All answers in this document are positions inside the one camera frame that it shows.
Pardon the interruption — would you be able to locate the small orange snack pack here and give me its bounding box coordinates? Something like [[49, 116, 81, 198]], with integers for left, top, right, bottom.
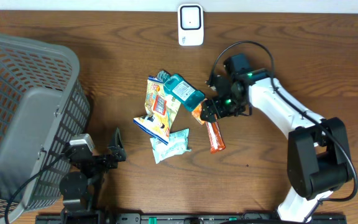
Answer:
[[191, 103, 205, 125]]

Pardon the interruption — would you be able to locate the orange chocolate bar wrapper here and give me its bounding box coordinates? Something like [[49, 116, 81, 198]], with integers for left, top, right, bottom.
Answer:
[[206, 122, 226, 154]]

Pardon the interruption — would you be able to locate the mint green wipes pack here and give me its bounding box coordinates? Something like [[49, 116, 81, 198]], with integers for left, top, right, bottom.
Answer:
[[150, 128, 191, 164]]

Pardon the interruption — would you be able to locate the blue mouthwash bottle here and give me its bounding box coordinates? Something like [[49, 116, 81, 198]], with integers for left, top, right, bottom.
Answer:
[[162, 74, 205, 112]]

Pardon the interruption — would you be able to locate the yellow snack chip bag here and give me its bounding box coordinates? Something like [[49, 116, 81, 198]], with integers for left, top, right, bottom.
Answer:
[[133, 70, 181, 145]]

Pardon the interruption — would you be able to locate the grey plastic mesh basket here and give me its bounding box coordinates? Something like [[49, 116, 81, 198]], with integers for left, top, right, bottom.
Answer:
[[0, 34, 90, 223]]

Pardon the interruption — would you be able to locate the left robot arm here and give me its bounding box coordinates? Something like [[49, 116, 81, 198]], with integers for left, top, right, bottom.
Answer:
[[59, 129, 127, 223]]

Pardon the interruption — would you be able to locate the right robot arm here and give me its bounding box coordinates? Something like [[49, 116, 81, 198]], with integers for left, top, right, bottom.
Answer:
[[201, 54, 358, 223]]

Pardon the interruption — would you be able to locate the white barcode scanner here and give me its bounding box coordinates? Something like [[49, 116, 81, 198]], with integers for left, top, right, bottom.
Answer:
[[177, 4, 204, 47]]

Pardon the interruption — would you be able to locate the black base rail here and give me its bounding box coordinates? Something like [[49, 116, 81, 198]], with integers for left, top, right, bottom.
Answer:
[[35, 212, 347, 224]]

